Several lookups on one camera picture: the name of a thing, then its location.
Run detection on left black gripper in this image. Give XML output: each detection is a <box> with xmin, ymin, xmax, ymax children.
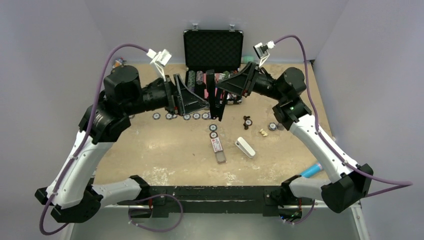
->
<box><xmin>122</xmin><ymin>73</ymin><xmax>209</xmax><ymax>116</ymax></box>

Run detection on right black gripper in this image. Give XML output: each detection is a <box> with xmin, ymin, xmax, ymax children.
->
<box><xmin>216</xmin><ymin>61</ymin><xmax>286</xmax><ymax>102</ymax></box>

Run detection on black stapler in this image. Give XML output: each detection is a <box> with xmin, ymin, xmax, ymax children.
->
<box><xmin>205</xmin><ymin>69</ymin><xmax>229</xmax><ymax>122</ymax></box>

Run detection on white stapler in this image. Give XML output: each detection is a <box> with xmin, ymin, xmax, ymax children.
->
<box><xmin>235</xmin><ymin>137</ymin><xmax>256</xmax><ymax>158</ymax></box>

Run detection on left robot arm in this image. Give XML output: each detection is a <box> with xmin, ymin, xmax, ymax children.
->
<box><xmin>35</xmin><ymin>65</ymin><xmax>209</xmax><ymax>224</ymax></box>

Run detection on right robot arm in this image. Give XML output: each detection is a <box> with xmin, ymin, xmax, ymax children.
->
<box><xmin>216</xmin><ymin>62</ymin><xmax>374</xmax><ymax>213</ymax></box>

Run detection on poker chip row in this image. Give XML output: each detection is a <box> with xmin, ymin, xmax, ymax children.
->
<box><xmin>201</xmin><ymin>112</ymin><xmax>211</xmax><ymax>120</ymax></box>
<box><xmin>192</xmin><ymin>112</ymin><xmax>201</xmax><ymax>120</ymax></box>
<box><xmin>183</xmin><ymin>114</ymin><xmax>191</xmax><ymax>121</ymax></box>

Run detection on green cylinder object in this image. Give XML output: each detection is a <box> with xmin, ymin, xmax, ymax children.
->
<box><xmin>241</xmin><ymin>55</ymin><xmax>255</xmax><ymax>64</ymax></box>

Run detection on poker chip above staple box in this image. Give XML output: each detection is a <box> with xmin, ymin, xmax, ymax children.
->
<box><xmin>209</xmin><ymin>124</ymin><xmax>218</xmax><ymax>132</ymax></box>

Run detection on black poker chip case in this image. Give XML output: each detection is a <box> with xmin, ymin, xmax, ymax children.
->
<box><xmin>182</xmin><ymin>29</ymin><xmax>244</xmax><ymax>100</ymax></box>

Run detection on brown figure toy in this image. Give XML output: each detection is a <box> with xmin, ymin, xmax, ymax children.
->
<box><xmin>243</xmin><ymin>115</ymin><xmax>253</xmax><ymax>130</ymax></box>

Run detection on poker chip near staple box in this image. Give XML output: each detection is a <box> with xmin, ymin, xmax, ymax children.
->
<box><xmin>209</xmin><ymin>131</ymin><xmax>218</xmax><ymax>139</ymax></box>

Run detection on staple box with clear lid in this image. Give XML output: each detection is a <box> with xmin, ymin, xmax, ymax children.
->
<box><xmin>211</xmin><ymin>137</ymin><xmax>226</xmax><ymax>164</ymax></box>

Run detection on poker chip right side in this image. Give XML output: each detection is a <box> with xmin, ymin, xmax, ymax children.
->
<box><xmin>268</xmin><ymin>122</ymin><xmax>278</xmax><ymax>131</ymax></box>

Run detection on cream small object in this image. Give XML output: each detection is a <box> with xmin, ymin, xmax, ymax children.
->
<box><xmin>259</xmin><ymin>129</ymin><xmax>268</xmax><ymax>137</ymax></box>

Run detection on small orange bottle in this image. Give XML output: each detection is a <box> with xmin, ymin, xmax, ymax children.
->
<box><xmin>112</xmin><ymin>57</ymin><xmax>125</xmax><ymax>69</ymax></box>

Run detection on blue cylinder tool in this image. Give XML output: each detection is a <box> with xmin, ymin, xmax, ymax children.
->
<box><xmin>300</xmin><ymin>163</ymin><xmax>323</xmax><ymax>178</ymax></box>

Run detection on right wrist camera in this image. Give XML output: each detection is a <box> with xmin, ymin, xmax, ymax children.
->
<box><xmin>253</xmin><ymin>40</ymin><xmax>275</xmax><ymax>68</ymax></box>

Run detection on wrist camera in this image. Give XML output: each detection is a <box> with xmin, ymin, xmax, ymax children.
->
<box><xmin>146</xmin><ymin>49</ymin><xmax>172</xmax><ymax>82</ymax></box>
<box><xmin>253</xmin><ymin>40</ymin><xmax>275</xmax><ymax>68</ymax></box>

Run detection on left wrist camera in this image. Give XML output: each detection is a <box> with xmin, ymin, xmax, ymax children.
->
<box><xmin>146</xmin><ymin>49</ymin><xmax>172</xmax><ymax>82</ymax></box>

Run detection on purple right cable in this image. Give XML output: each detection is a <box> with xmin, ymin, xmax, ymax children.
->
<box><xmin>273</xmin><ymin>34</ymin><xmax>414</xmax><ymax>198</ymax></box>

